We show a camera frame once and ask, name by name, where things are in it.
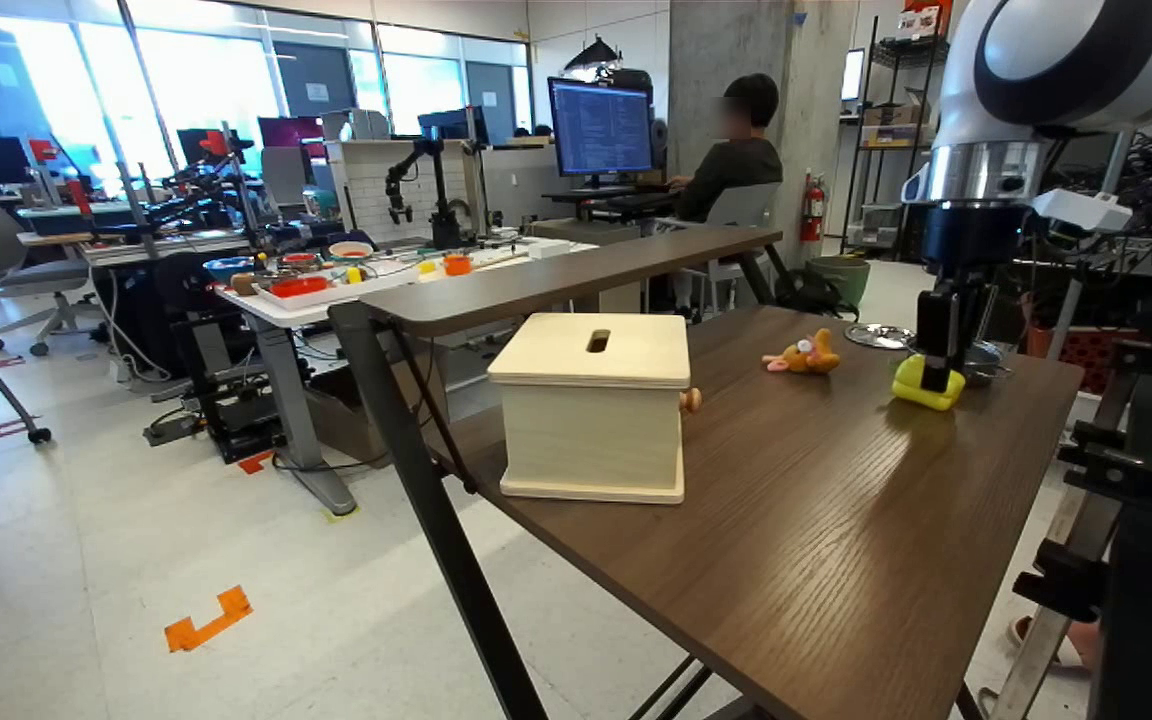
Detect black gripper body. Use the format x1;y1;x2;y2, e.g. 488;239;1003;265
918;195;1032;294

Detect dark round dish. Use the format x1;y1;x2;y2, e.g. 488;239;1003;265
964;335;1017;392

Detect shiny metal bowl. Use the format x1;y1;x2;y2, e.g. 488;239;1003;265
844;318;918;356

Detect green bag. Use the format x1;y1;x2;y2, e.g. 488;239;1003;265
777;252;874;322

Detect orange plush toy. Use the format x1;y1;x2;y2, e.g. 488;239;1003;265
761;323;844;382

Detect black metal shelf rack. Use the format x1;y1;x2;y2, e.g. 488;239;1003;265
841;17;959;262

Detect red fire extinguisher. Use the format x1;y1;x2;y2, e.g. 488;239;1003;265
798;168;832;247

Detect grey office chair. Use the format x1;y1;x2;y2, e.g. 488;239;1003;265
677;180;789;322

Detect seated person in dark top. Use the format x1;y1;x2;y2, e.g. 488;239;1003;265
659;71;789;227

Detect cream wooden slot box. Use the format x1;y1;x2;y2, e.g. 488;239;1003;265
483;310;708;507

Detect blue-screen computer monitor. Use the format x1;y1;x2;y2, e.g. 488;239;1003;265
543;71;659;189

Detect long brown side table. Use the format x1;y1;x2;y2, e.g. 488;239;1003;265
327;222;789;720

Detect red tray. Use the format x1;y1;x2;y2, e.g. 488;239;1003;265
264;267;335;303

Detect white height-adjustable desk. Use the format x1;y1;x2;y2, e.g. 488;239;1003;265
210;232;600;519

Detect orange floor tape mark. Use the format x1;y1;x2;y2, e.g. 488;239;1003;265
160;583;256;659

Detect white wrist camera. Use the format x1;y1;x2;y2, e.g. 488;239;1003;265
1024;183;1141;239

